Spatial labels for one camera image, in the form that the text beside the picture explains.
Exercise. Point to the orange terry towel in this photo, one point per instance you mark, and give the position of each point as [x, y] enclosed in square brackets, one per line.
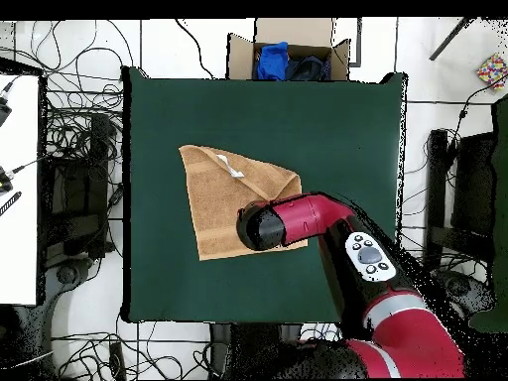
[222, 206]

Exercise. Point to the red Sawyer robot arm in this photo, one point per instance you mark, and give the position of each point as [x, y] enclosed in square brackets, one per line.
[309, 218]

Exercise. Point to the colourful dotted item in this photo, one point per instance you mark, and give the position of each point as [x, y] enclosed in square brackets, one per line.
[493, 71]

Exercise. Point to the dark green table cloth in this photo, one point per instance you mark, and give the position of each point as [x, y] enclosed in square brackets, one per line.
[178, 297]

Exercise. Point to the blue cloth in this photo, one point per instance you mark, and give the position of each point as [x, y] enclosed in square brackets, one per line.
[272, 61]

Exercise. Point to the dark navy cloth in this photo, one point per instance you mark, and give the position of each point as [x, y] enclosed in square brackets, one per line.
[307, 69]

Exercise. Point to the brown cardboard box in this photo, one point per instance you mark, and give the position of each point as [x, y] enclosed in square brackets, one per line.
[293, 29]

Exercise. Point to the grey stand base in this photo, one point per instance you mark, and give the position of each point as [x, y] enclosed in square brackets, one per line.
[67, 274]
[462, 285]

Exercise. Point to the black power strip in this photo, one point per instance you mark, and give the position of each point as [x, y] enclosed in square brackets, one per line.
[117, 361]

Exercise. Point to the white table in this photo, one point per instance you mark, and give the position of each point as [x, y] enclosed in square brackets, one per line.
[20, 246]

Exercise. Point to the thin black bar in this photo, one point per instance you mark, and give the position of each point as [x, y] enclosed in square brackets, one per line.
[448, 40]

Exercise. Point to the black stand frame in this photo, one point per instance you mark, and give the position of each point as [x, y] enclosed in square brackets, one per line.
[474, 178]
[99, 131]

